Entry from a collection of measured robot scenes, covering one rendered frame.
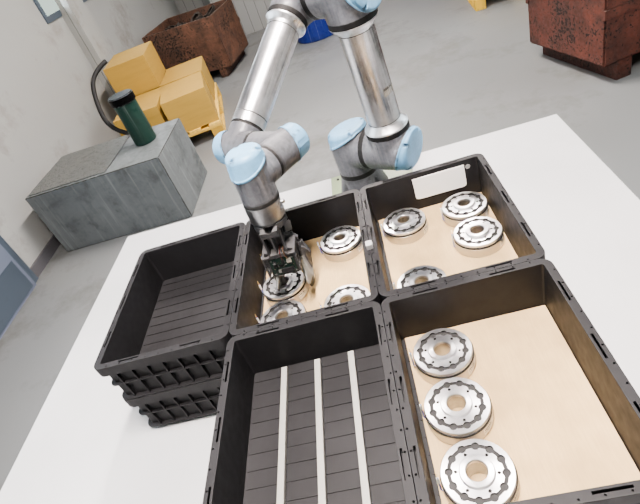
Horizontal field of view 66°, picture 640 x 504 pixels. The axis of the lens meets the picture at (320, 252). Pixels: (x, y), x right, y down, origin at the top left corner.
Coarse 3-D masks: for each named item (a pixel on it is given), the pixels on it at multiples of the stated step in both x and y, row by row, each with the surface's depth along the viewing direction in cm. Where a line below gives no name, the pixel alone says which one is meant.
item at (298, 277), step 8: (296, 272) 115; (272, 280) 115; (296, 280) 112; (304, 280) 112; (264, 288) 114; (272, 288) 113; (288, 288) 111; (296, 288) 110; (272, 296) 111; (280, 296) 110; (288, 296) 110
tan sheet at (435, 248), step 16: (480, 192) 121; (432, 208) 123; (432, 224) 118; (384, 240) 119; (432, 240) 113; (448, 240) 112; (400, 256) 113; (416, 256) 111; (432, 256) 109; (448, 256) 108; (464, 256) 106; (496, 256) 103; (512, 256) 102; (400, 272) 108; (448, 272) 104
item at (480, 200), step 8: (464, 192) 118; (472, 192) 117; (448, 200) 118; (480, 200) 114; (448, 208) 116; (472, 208) 113; (480, 208) 112; (448, 216) 114; (456, 216) 112; (464, 216) 111; (472, 216) 111
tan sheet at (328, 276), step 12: (312, 240) 128; (312, 252) 124; (360, 252) 118; (324, 264) 119; (336, 264) 118; (348, 264) 116; (360, 264) 115; (324, 276) 116; (336, 276) 114; (348, 276) 113; (360, 276) 112; (312, 288) 114; (324, 288) 112; (336, 288) 111; (264, 300) 116; (312, 300) 110; (324, 300) 109; (264, 312) 112
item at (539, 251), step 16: (464, 160) 116; (480, 160) 114; (400, 176) 119; (496, 176) 107; (368, 208) 113; (512, 208) 98; (368, 224) 109; (528, 240) 90; (528, 256) 86; (544, 256) 86; (464, 272) 88; (480, 272) 87; (384, 288) 92; (400, 288) 90; (416, 288) 89
